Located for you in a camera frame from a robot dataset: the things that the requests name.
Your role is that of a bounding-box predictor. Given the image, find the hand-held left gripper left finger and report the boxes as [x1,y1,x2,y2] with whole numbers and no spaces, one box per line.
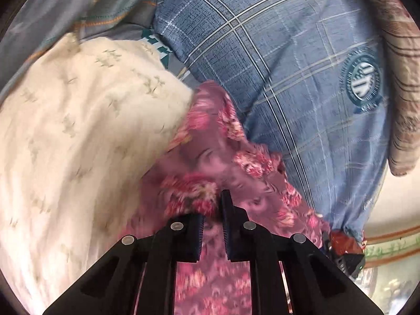
[43,213,206,315]

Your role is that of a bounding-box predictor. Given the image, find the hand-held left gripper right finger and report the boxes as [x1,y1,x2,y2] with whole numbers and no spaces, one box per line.
[220,190,385,315]

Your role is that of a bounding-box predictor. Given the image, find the pink floral cloth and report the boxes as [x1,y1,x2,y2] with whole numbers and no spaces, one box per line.
[125,80,333,315]

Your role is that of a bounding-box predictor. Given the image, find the cream leaf-print blanket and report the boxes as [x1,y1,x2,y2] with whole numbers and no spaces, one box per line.
[0,34,195,313]

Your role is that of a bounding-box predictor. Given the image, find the blue plaid shirt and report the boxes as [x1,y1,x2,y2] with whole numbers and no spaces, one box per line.
[153,0,394,241]

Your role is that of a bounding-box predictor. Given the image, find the grey garment with stitching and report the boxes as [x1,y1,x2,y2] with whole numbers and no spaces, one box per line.
[0,0,186,101]

